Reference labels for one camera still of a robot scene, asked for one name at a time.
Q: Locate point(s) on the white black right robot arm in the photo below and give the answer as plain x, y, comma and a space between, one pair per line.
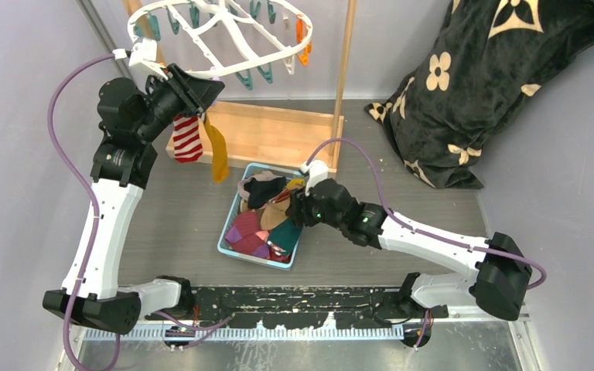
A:
489, 273

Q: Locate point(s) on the dark green sock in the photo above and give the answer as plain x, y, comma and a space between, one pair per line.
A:
283, 238

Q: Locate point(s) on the wooden hanger stand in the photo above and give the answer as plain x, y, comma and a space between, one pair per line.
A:
279, 136

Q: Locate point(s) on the tan brown sock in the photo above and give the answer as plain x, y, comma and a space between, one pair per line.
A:
273, 213

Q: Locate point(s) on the black sock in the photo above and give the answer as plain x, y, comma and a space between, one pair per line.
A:
260, 192

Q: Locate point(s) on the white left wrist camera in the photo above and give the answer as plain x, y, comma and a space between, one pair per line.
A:
143, 57

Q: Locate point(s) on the mustard yellow sock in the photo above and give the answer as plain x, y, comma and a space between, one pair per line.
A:
219, 165

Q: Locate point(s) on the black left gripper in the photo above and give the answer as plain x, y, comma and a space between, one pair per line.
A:
196, 95

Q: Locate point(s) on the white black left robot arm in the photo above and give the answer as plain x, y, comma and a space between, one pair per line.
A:
131, 119

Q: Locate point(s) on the red white striped santa sock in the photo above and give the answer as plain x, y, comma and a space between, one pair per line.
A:
187, 145

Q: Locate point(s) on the black floral plush blanket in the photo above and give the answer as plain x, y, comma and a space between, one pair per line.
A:
488, 60

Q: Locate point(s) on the white plastic sock hanger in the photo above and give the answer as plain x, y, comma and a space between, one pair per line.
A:
228, 38

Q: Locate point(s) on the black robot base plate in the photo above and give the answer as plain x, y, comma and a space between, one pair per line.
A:
300, 314

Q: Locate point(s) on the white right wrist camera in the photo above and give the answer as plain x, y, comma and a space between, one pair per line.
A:
314, 172

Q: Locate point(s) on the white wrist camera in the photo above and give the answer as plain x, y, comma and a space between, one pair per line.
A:
143, 57
314, 172

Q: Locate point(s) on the maroon purple sock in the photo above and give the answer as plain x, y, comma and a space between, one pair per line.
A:
245, 236

